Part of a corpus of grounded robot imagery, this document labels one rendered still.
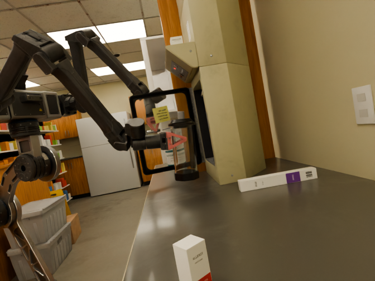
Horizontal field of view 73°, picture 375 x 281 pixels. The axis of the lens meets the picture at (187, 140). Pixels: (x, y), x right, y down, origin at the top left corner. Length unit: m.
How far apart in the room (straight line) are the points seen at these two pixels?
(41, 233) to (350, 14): 2.85
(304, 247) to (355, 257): 0.08
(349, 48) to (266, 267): 0.72
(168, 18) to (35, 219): 2.24
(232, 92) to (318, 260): 0.70
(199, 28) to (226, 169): 0.56
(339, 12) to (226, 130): 0.53
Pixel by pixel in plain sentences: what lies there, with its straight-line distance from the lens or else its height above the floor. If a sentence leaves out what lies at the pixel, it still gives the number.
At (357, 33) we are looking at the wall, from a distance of 0.95.
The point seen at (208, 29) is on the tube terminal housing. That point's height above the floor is 1.54.
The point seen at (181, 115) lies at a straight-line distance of 0.99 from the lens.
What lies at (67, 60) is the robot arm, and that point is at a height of 1.48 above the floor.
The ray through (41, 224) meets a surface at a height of 0.52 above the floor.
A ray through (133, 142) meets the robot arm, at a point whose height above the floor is 1.17.
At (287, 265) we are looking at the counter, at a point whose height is 0.94.
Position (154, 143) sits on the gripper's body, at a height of 1.15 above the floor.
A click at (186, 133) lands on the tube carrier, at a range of 0.96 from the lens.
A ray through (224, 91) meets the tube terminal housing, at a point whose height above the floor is 1.30.
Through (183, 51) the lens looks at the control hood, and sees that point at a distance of 1.02.
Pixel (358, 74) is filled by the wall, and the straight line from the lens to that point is 0.94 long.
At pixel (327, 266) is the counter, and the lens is 0.49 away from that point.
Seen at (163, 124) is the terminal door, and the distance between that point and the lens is 1.27.
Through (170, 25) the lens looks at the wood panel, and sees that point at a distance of 1.46.
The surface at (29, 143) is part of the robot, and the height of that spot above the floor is 1.25.
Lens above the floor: 1.19
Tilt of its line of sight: 3 degrees down
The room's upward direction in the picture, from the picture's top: 10 degrees counter-clockwise
